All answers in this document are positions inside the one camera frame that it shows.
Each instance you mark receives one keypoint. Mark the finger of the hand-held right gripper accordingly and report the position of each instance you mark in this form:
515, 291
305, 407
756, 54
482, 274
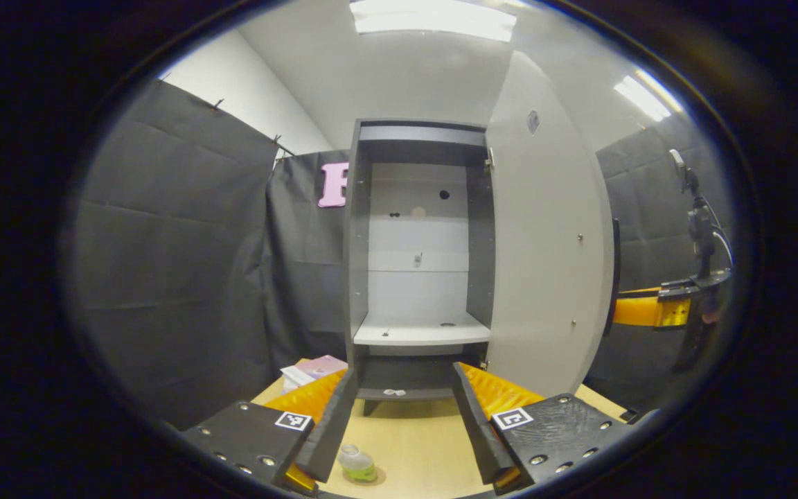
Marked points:
697, 283

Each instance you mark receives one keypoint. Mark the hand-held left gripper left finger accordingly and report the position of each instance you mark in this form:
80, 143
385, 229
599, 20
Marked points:
333, 430

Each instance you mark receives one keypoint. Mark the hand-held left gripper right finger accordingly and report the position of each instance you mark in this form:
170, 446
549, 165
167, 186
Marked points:
475, 430

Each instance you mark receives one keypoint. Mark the clear bottle with green label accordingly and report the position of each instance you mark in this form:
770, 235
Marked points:
356, 463

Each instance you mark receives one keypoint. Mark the brown round coaster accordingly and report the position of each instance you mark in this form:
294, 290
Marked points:
381, 477

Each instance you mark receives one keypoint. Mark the dark grey cabinet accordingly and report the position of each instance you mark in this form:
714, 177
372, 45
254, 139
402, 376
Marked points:
356, 277

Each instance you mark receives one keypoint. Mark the white cabinet shelf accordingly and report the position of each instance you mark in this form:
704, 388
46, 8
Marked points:
420, 331

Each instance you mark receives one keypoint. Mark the white paper packet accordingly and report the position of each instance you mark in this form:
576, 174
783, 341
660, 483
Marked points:
296, 378

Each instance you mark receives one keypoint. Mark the pink packet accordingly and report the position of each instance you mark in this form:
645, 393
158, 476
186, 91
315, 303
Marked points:
326, 365

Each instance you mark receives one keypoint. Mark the large ceiling light panel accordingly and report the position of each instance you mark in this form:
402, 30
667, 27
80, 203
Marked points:
433, 19

